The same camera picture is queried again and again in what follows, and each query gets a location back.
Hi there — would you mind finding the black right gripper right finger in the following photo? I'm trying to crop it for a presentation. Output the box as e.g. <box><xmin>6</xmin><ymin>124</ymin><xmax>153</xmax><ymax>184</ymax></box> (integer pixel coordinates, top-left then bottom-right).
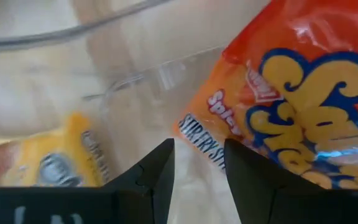
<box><xmin>223</xmin><ymin>138</ymin><xmax>358</xmax><ymax>224</ymax></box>

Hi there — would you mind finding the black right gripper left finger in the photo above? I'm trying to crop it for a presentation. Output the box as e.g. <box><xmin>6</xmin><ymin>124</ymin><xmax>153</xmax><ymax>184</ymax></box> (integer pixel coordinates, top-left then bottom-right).
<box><xmin>0</xmin><ymin>138</ymin><xmax>176</xmax><ymax>224</ymax></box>

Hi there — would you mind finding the yellow Creamy Chicken ramen pack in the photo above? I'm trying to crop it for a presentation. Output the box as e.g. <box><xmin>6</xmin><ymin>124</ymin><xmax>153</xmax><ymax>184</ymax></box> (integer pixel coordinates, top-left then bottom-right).
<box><xmin>0</xmin><ymin>111</ymin><xmax>113</xmax><ymax>188</ymax></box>

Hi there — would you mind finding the red Saucy Noods pack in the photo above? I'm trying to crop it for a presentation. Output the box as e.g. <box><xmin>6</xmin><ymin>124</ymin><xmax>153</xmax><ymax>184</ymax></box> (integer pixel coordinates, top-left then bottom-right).
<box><xmin>172</xmin><ymin>0</ymin><xmax>358</xmax><ymax>191</ymax></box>

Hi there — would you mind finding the clear plastic bin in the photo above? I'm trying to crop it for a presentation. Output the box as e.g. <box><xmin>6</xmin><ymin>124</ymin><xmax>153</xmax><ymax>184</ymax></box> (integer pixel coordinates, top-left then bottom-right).
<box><xmin>0</xmin><ymin>0</ymin><xmax>358</xmax><ymax>224</ymax></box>

